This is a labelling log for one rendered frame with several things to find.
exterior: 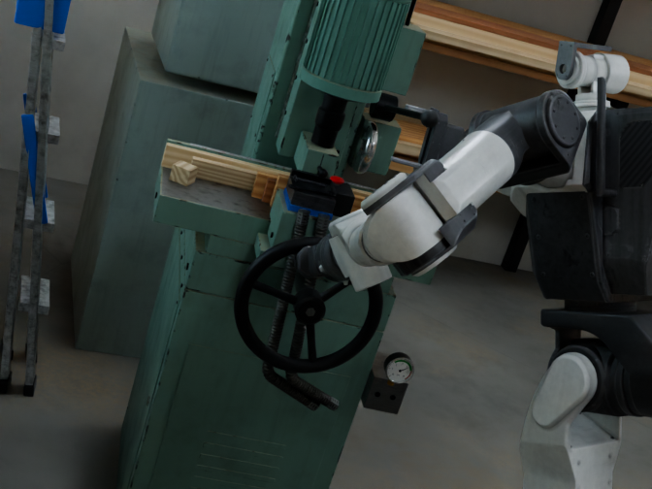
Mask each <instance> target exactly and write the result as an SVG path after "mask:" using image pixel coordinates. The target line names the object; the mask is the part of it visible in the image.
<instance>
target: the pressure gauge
mask: <svg viewBox="0 0 652 489"><path fill-rule="evenodd" d="M384 370H385V374H386V377H387V378H388V381H387V384H388V385H391V386H393V385H394V384H395V383H405V382H407V381H409V380H410V379H411V378H412V376H413V374H414V366H413V364H412V362H411V359H410V358H409V356H408V355H406V354H405V353H403V352H395V353H392V354H391V355H389V356H388V357H387V358H386V359H385V361H384ZM399 370H401V372H399ZM402 370H403V371H402Z"/></svg>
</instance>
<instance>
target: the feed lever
mask: <svg viewBox="0 0 652 489"><path fill-rule="evenodd" d="M396 114H401V115H405V116H409V117H413V118H416V119H420V120H421V122H422V124H423V125H424V126H426V127H434V126H436V125H437V124H438V122H439V115H438V113H437V112H436V111H434V110H426V111H425V112H424V113H419V112H415V111H411V110H407V109H403V108H398V98H397V97H396V96H393V95H389V94H385V93H383V92H381V95H380V98H379V101H378V102H377V103H371V105H370V116H371V117H372V118H376V119H380V120H384V121H387V122H391V121H392V120H393V119H394V117H395V115H396Z"/></svg>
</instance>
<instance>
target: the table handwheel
mask: <svg viewBox="0 0 652 489"><path fill-rule="evenodd" d="M322 238H323V237H301V238H295V239H291V240H288V241H285V242H282V243H279V244H276V245H274V246H272V247H271V248H269V249H267V250H266V251H264V252H263V253H262V254H261V255H259V256H258V257H257V258H256V259H255V260H254V261H253V262H252V263H251V264H250V265H249V267H248V268H247V269H246V271H245V272H244V275H243V276H242V278H241V280H240V282H239V285H238V288H237V291H236V295H235V301H234V314H235V321H236V325H237V328H238V331H239V333H240V335H241V337H242V339H243V341H244V343H245V344H246V346H247V347H248V348H249V349H250V350H251V351H252V352H253V353H254V354H255V355H256V356H257V357H258V358H260V359H261V360H262V361H264V362H265V363H267V364H269V365H271V366H273V367H275V368H278V369H281V370H284V371H288V372H292V373H301V374H309V373H318V372H323V371H327V370H330V369H333V368H336V367H337V366H340V365H342V364H344V363H345V362H347V361H349V360H350V359H352V358H353V357H354V356H356V355H357V354H358V353H359V352H360V351H361V350H362V349H363V348H364V347H365V346H366V345H367V344H368V343H369V341H370V340H371V339H372V337H373V336H374V334H375V331H376V329H377V327H378V325H379V322H380V319H381V316H382V310H383V294H382V288H381V284H380V283H379V284H376V285H374V286H373V287H369V288H367V289H368V294H369V309H368V314H367V317H366V320H365V322H364V325H363V327H362V328H361V330H360V331H359V333H358V334H357V335H356V337H355V338H354V339H353V340H352V341H351V342H350V343H348V344H347V345H346V346H344V347H343V348H341V349H340V350H338V351H336V352H334V353H332V354H329V355H326V356H323V357H319V358H316V347H315V327H314V324H315V323H317V322H319V321H320V320H321V319H322V318H323V317H324V315H325V312H326V308H325V304H324V302H326V301H327V300H329V299H330V298H332V297H333V296H334V295H336V294H337V293H339V292H340V291H342V290H343V289H345V288H346V287H347V286H349V285H350V284H352V283H351V280H349V281H348V285H343V282H339V283H337V284H335V285H334V286H332V287H330V288H329V289H327V290H326V291H324V292H322V293H321V294H320V293H319V292H318V291H317V290H315V289H313V288H312V287H311V286H308V285H305V284H304V282H305V278H304V277H303V276H302V275H301V274H300V273H296V276H295V278H294V280H295V281H294V284H295V288H296V293H297V294H296V295H295V296H294V295H292V294H289V293H286V292H284V291H281V290H278V289H276V288H273V287H272V286H270V285H267V284H265V283H263V282H260V281H258V280H257V279H259V277H260V276H261V275H262V274H263V273H264V271H265V270H267V269H268V268H269V267H270V266H271V265H273V264H274V263H275V262H276V261H278V260H279V259H281V258H283V257H286V256H288V255H291V254H294V253H299V252H300V250H301V249H302V248H303V247H305V246H308V245H309V246H313V245H318V243H319V242H320V241H321V240H322ZM252 288H253V289H256V290H258V291H261V292H264V293H266V294H269V295H272V296H274V297H276V298H279V299H281V300H282V301H284V302H287V303H289V304H291V305H293V308H294V312H295V315H296V318H297V319H298V320H299V321H300V322H301V323H304V324H306V328H307V338H308V356H309V359H298V358H292V357H287V356H284V355H281V354H279V353H277V352H275V351H273V350H271V349H270V348H268V347H267V346H266V345H265V344H264V343H263V342H262V341H261V340H260V339H259V338H258V337H257V335H256V334H255V332H254V330H253V328H252V326H251V323H250V319H249V314H248V303H249V297H250V294H251V291H252Z"/></svg>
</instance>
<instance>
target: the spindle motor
mask: <svg viewBox="0 0 652 489"><path fill-rule="evenodd" d="M409 2H411V0H322V1H321V4H320V7H319V11H318V14H317V18H316V21H315V24H314V27H313V30H312V33H311V37H310V43H309V46H308V49H307V53H306V56H305V60H304V63H303V64H304V65H303V66H302V69H301V73H300V79H301V80H302V81H303V82H305V83H307V84H308V85H310V86H311V87H313V88H315V89H317V90H319V91H321V92H323V93H326V94H328V95H331V96H334V97H337V98H340V99H343V100H347V101H352V102H358V103H377V102H378V101H379V98H380V95H381V92H382V89H383V87H384V84H385V80H386V77H387V74H388V71H389V68H390V65H391V62H392V59H393V56H394V53H395V50H396V47H397V44H398V41H399V38H400V35H401V32H402V29H403V26H404V23H405V20H406V17H407V14H408V8H409V5H410V3H409Z"/></svg>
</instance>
